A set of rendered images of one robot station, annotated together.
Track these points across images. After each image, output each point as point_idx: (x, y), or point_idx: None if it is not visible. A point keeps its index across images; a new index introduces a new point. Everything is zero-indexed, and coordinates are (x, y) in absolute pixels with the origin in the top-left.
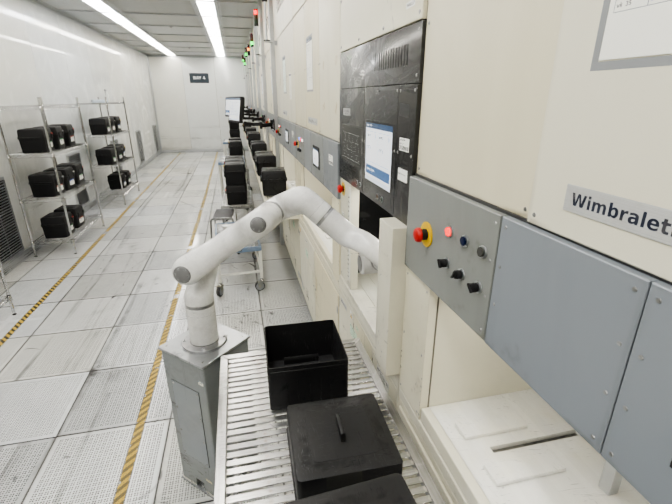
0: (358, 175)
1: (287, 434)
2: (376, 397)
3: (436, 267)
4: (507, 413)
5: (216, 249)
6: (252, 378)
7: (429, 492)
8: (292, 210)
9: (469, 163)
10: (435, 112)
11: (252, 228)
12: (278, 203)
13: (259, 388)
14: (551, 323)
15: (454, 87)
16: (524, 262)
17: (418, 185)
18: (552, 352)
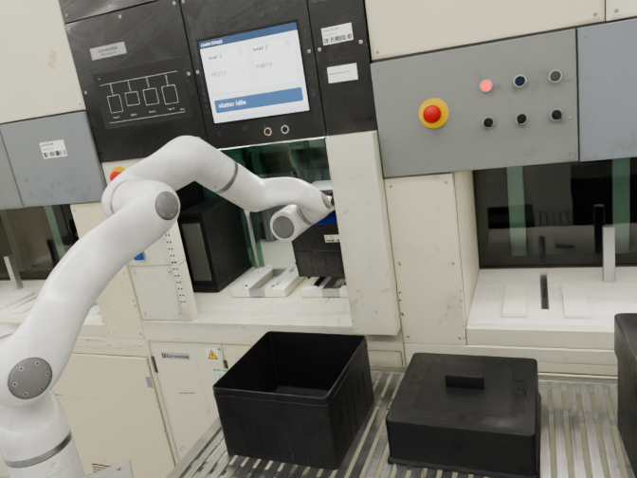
0: (187, 130)
1: (400, 462)
2: (389, 376)
3: (466, 138)
4: (506, 288)
5: (77, 295)
6: (245, 477)
7: (548, 380)
8: (187, 175)
9: (490, 7)
10: None
11: (161, 214)
12: (141, 179)
13: (274, 475)
14: None
15: None
16: (622, 53)
17: (396, 65)
18: None
